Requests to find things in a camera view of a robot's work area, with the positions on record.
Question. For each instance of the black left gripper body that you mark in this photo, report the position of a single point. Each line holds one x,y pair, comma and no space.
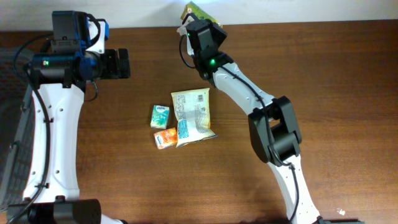
113,63

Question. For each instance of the green Kleenex tissue pack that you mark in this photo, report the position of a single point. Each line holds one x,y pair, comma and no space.
160,117

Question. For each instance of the yellow snack bag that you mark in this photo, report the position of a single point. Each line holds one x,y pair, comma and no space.
192,111

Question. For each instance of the orange tissue pack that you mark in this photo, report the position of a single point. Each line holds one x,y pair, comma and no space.
166,138

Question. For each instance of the green snack bag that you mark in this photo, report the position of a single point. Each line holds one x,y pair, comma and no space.
192,8

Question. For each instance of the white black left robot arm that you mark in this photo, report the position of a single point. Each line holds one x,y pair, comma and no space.
39,184

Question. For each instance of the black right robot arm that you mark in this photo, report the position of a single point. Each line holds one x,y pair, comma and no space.
273,127

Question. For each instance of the grey plastic mesh basket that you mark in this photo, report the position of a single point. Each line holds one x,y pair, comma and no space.
17,127

